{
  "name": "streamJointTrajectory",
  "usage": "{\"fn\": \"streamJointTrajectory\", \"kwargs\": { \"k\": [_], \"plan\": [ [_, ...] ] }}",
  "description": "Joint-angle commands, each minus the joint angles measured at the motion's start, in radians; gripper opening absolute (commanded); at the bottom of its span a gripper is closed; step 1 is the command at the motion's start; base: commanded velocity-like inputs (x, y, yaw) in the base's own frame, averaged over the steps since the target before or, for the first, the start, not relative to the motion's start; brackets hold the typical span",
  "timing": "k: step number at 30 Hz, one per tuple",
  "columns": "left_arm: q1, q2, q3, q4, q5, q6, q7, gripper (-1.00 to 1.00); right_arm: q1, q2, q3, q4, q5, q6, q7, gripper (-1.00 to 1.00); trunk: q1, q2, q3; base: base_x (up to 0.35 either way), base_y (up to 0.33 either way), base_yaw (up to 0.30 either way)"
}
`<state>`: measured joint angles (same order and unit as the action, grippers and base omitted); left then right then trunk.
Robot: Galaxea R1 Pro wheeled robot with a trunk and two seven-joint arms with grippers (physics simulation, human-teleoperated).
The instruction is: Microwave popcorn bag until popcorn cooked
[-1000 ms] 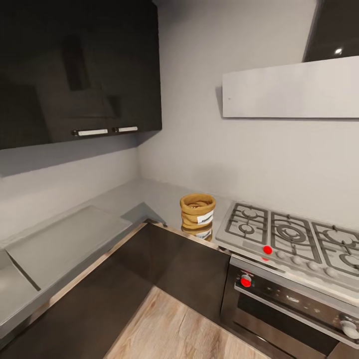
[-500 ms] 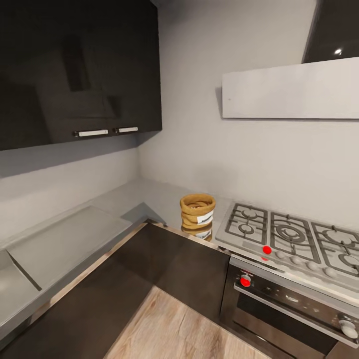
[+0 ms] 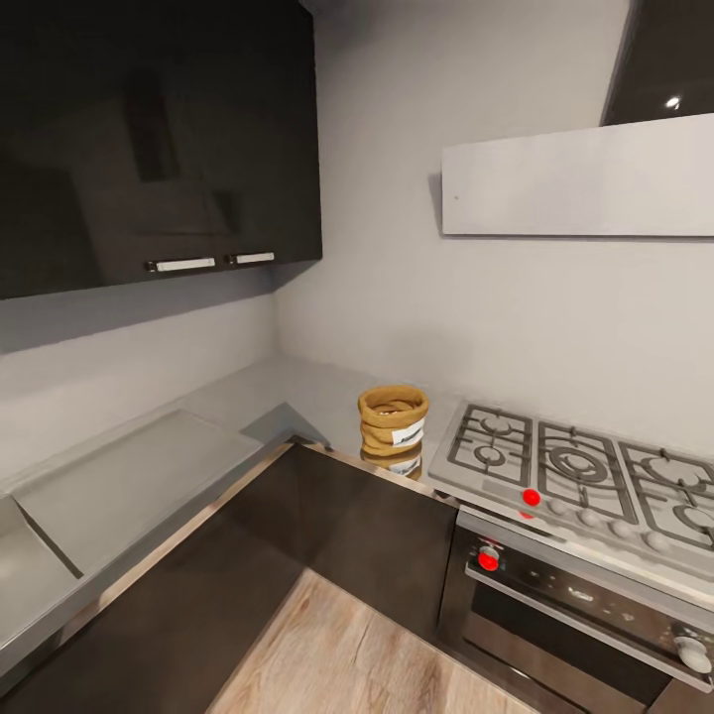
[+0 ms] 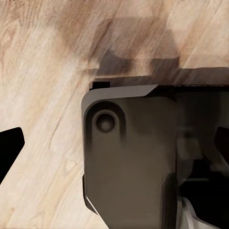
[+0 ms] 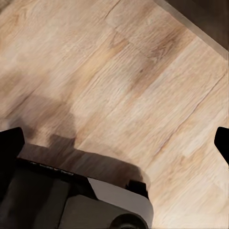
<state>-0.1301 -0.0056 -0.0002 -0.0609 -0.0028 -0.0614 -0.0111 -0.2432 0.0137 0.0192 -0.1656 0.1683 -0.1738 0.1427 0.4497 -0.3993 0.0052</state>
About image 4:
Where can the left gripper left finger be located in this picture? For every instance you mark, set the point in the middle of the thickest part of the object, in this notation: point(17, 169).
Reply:
point(11, 143)

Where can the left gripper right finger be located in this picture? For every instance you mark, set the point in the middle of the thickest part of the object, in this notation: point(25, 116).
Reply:
point(221, 141)

